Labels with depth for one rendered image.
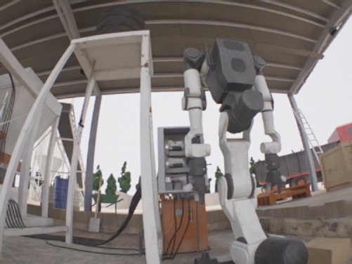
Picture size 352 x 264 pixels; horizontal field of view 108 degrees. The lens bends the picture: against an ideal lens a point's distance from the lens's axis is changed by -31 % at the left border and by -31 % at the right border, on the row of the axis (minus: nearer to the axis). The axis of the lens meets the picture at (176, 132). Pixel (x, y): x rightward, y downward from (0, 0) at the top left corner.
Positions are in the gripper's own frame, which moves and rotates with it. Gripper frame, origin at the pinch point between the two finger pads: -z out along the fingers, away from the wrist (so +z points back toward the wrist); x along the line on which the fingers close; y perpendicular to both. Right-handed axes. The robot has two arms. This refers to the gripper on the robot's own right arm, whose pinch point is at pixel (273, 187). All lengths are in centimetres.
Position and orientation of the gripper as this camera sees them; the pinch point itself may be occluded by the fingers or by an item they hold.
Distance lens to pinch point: 112.3
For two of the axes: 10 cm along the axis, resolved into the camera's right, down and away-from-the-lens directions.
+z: -0.3, -9.8, 2.0
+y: -9.9, 0.1, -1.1
